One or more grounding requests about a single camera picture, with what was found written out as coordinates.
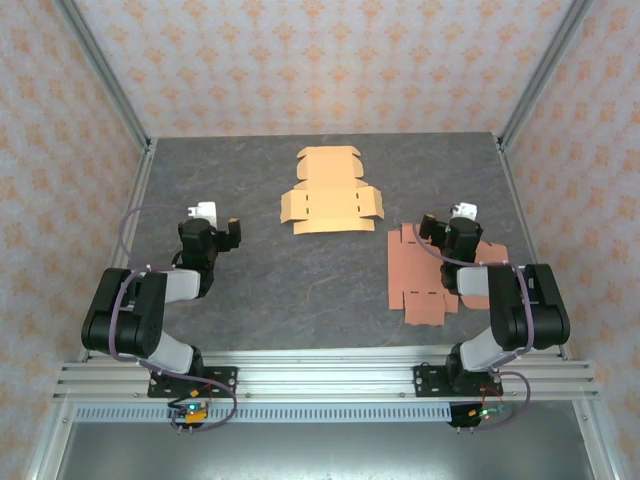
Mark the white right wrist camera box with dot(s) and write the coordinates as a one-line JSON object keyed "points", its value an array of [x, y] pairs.
{"points": [[466, 210]]}

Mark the aluminium table side rail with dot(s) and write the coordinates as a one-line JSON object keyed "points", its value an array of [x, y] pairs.
{"points": [[140, 185], [515, 200]]}

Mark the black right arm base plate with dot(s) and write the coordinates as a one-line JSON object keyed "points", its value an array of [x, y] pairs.
{"points": [[425, 382]]}

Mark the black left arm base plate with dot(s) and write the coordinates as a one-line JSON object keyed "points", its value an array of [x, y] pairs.
{"points": [[225, 380]]}

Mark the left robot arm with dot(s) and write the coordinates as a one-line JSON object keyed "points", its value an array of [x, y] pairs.
{"points": [[125, 320]]}

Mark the grey metal panel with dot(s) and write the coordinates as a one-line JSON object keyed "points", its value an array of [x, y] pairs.
{"points": [[325, 450]]}

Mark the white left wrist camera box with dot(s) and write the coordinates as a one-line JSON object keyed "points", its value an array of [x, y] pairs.
{"points": [[206, 211]]}

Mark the aluminium frame leg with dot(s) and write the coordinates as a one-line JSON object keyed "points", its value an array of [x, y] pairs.
{"points": [[597, 440], [50, 440]]}

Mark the yellow paper box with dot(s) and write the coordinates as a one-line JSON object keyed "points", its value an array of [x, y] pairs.
{"points": [[330, 200]]}

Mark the aluminium mounting rail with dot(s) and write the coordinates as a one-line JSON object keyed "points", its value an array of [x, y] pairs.
{"points": [[325, 375]]}

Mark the reddish brown cardboard box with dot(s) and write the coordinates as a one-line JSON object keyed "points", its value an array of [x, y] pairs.
{"points": [[415, 270]]}

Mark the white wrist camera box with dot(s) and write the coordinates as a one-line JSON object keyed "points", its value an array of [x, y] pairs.
{"points": [[466, 210], [206, 211]]}

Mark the aluminium frame post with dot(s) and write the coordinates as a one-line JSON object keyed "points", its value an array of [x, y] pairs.
{"points": [[100, 65], [545, 65]]}

